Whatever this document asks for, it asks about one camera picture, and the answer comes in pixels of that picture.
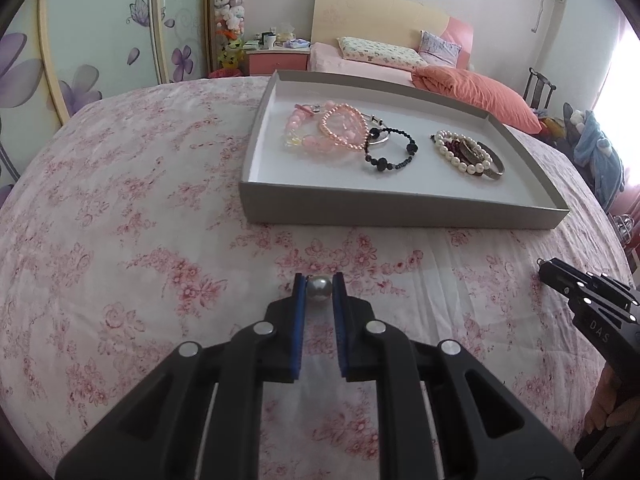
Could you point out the single pearl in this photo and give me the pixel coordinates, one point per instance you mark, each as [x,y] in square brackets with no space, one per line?
[319,287]

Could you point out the orange pillow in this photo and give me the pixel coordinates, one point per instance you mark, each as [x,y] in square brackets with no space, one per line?
[480,92]

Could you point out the dark clothes pile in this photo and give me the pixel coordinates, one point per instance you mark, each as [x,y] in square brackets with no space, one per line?
[562,130]

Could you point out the pink mattress sheet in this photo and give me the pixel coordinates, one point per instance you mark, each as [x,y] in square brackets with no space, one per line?
[340,65]

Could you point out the pink nightstand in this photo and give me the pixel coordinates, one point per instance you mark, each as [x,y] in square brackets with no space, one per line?
[275,62]

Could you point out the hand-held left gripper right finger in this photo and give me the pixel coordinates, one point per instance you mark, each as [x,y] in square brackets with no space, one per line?
[340,330]

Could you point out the yellow green plush toy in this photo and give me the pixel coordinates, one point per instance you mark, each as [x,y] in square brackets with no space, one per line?
[231,55]

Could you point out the floral glass wardrobe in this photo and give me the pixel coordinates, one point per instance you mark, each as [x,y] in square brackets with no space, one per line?
[100,25]

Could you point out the cream and pink headboard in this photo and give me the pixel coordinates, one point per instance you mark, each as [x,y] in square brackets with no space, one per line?
[375,15]

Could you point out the thin silver bangle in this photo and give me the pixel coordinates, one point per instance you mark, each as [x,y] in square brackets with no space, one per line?
[386,136]

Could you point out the grey cardboard box tray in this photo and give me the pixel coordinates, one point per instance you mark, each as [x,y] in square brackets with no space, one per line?
[320,175]

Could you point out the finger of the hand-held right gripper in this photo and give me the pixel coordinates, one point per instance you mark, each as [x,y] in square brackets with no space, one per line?
[600,292]

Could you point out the pink floral bedsheet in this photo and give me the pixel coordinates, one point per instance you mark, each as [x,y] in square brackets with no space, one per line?
[125,235]

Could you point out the lilac floral pillow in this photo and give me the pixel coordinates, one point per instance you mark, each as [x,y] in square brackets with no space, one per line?
[440,50]

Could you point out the tissue box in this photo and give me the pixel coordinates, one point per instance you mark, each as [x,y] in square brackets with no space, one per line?
[295,40]

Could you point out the person's right hand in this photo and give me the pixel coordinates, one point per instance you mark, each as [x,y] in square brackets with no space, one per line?
[605,402]

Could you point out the plush toy display tube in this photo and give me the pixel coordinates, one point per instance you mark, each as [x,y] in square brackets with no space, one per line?
[230,5]

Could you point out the dark wooden chair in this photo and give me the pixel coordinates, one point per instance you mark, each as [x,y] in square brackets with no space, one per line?
[540,87]

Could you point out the white mug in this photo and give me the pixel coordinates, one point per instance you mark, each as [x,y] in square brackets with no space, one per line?
[268,41]

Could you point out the cream patterned pillow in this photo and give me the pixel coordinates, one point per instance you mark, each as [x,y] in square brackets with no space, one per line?
[380,52]

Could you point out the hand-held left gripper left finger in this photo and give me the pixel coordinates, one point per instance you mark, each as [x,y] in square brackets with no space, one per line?
[300,330]

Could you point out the blue fleece garment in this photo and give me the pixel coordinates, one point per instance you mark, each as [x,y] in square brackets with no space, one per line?
[600,155]

